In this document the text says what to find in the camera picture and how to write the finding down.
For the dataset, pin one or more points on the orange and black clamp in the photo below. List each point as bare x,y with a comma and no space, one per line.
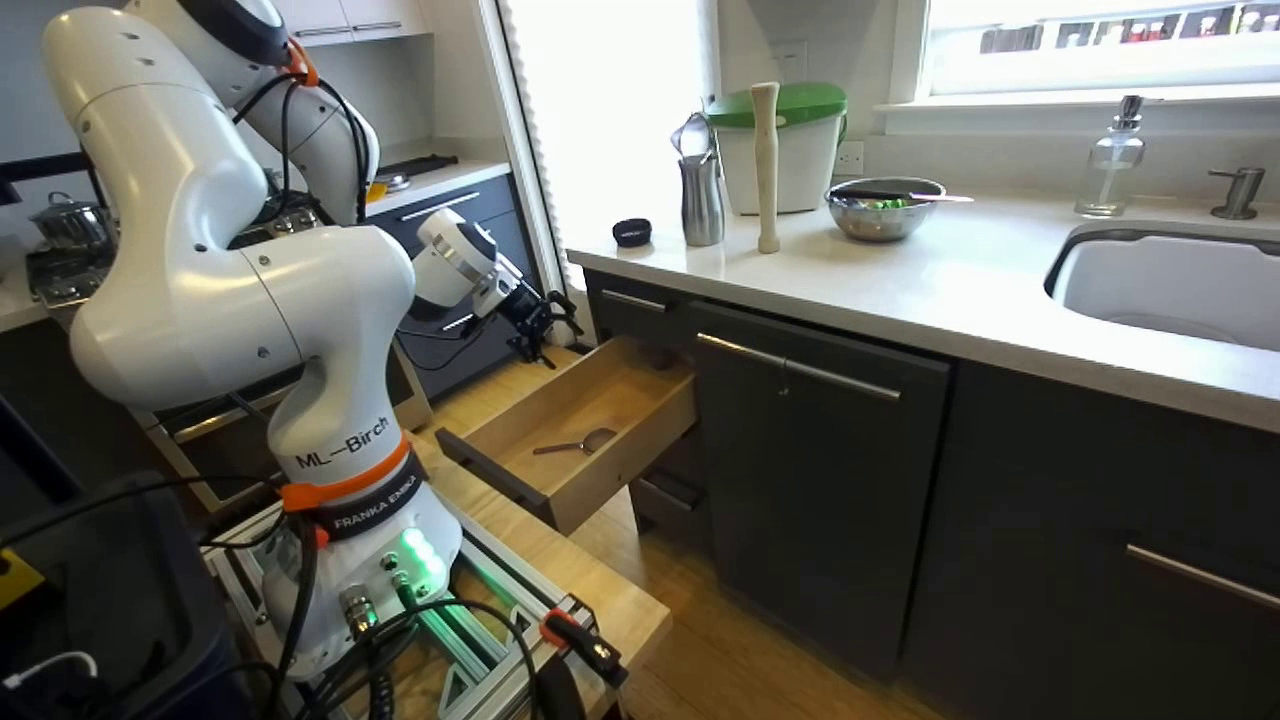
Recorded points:
587,641

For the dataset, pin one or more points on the metal spoon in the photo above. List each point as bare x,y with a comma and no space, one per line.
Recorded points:
598,439

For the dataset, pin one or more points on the blue grey drawer cabinet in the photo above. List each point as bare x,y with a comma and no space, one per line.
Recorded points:
503,210

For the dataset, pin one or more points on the dark cabinet front under sink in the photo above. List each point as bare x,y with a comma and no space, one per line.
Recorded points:
1064,560

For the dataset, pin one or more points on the steel pot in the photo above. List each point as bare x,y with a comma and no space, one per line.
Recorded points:
69,226

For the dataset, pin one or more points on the small metal counter fixture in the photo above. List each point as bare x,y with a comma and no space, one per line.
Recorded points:
1240,195

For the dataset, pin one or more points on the black plastic bin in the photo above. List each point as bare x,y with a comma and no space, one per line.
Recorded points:
120,603

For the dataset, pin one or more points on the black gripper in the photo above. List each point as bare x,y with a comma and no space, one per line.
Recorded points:
524,309

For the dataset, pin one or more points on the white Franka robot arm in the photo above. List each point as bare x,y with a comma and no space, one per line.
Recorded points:
202,304

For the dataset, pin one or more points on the tall wooden pepper mill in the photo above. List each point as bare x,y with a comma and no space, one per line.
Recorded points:
767,172

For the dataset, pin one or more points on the small black dish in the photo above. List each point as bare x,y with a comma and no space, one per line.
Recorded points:
633,233

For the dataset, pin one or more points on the clear glass soap bottle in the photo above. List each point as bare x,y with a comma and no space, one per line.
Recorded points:
1108,165

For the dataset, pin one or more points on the window with white frame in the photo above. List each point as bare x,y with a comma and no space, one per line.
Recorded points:
1092,71

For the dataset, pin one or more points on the dark dishwasher front panel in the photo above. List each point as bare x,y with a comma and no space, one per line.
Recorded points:
815,493

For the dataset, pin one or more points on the dark low drawer front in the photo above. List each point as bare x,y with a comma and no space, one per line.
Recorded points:
673,501

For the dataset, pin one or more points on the steel pitcher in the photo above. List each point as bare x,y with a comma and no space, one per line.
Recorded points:
701,203

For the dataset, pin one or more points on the white bin with green lid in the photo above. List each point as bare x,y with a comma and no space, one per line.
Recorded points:
807,163

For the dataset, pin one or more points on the wooden platform board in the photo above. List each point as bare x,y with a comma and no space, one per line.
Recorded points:
587,587

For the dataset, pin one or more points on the white sink basin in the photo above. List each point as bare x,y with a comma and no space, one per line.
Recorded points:
1174,287

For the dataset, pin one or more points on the white door with blind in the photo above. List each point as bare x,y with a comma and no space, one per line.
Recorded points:
615,104

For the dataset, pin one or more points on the open wooden drawer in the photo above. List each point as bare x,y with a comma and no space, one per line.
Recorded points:
626,453

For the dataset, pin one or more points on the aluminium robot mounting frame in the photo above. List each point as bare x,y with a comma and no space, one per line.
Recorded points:
466,641

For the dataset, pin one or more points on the metal bowl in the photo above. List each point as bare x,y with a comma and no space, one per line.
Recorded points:
882,222

